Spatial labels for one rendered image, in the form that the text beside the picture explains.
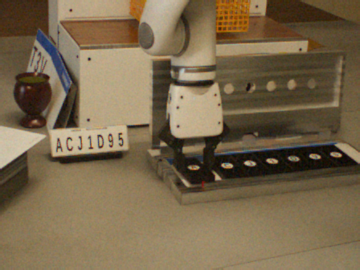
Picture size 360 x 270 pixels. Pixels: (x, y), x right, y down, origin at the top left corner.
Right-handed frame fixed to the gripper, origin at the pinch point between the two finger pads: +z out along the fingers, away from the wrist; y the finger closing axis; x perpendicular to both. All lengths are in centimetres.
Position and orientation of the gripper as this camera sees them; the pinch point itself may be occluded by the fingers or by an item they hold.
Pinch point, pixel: (194, 161)
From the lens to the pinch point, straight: 138.3
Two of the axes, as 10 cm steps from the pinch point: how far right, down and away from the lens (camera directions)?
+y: 9.4, -0.8, 3.4
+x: -3.5, -1.8, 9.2
